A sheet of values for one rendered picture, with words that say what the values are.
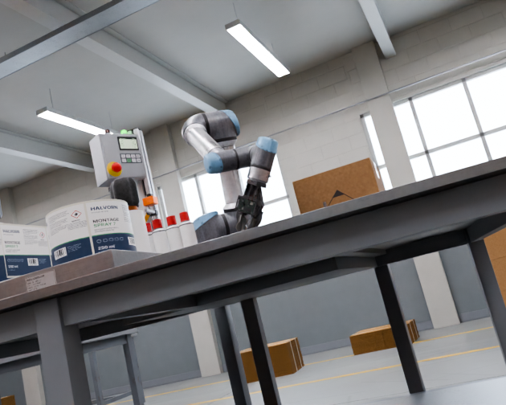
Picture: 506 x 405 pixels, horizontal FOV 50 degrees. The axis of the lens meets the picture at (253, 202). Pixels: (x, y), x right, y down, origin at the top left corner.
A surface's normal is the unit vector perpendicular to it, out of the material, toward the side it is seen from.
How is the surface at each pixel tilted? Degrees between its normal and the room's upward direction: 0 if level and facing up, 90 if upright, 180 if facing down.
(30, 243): 90
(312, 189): 90
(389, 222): 90
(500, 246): 90
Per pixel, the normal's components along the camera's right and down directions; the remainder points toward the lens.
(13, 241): 0.90, -0.29
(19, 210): -0.38, -0.09
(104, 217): 0.59, -0.29
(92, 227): 0.25, -0.25
